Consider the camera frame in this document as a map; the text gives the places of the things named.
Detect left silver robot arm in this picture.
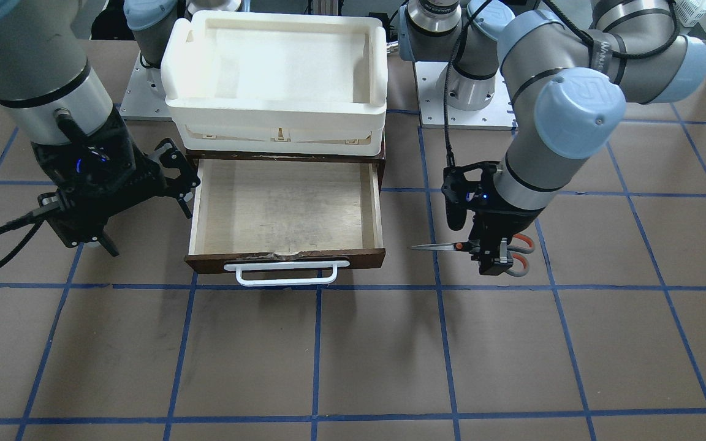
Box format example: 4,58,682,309
398,1,706,277

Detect white foam tray box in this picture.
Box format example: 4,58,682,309
161,11,389,157

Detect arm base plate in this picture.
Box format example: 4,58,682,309
120,53,172,122
414,62,517,130

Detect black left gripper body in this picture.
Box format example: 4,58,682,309
441,161,543,245

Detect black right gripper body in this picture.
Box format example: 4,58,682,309
32,108,167,247

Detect wooden drawer with white handle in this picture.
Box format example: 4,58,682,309
186,159,385,287

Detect grey orange scissors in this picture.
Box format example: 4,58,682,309
409,233,535,278

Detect dark wooden drawer cabinet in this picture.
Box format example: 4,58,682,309
186,147,386,187

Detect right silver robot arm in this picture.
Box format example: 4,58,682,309
0,1,200,256

